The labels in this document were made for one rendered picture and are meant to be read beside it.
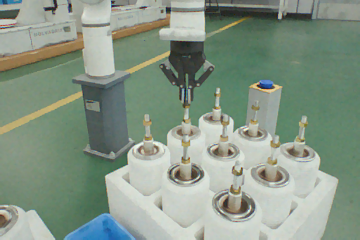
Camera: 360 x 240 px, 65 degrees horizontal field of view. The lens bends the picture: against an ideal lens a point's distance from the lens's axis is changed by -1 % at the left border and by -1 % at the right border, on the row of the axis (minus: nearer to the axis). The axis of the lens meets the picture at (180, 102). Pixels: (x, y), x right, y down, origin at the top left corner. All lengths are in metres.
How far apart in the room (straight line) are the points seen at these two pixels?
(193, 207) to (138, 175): 0.15
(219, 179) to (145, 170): 0.16
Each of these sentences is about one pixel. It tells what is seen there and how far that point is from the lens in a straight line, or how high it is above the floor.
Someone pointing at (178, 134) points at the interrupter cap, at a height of 0.25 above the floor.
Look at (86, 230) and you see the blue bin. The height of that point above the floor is 0.11.
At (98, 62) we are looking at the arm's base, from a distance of 0.98.
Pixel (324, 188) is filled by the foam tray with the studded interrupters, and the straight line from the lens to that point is 0.73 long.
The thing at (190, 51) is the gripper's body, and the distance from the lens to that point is 0.61.
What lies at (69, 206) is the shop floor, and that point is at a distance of 0.94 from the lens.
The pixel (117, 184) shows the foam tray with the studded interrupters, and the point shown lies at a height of 0.18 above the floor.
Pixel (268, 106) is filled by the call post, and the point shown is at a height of 0.27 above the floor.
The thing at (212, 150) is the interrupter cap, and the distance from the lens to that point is 0.65.
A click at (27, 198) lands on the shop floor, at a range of 1.02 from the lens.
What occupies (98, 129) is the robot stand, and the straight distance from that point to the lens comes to 1.05.
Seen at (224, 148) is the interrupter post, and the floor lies 0.27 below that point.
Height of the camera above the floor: 0.60
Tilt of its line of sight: 23 degrees down
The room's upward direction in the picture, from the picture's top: straight up
